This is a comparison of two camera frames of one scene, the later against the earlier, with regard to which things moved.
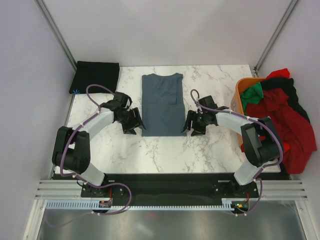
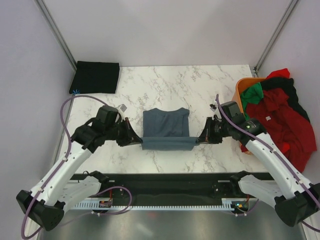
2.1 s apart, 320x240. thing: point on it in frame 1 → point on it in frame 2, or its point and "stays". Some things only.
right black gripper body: [199, 123] → [218, 129]
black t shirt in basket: [287, 84] stays
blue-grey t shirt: [163, 105] → [167, 130]
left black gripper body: [128, 120] → [117, 132]
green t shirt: [252, 94] stays
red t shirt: [295, 133] stays
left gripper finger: [138, 117] → [132, 138]
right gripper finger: [188, 123] → [204, 136]
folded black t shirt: [88, 73] stays
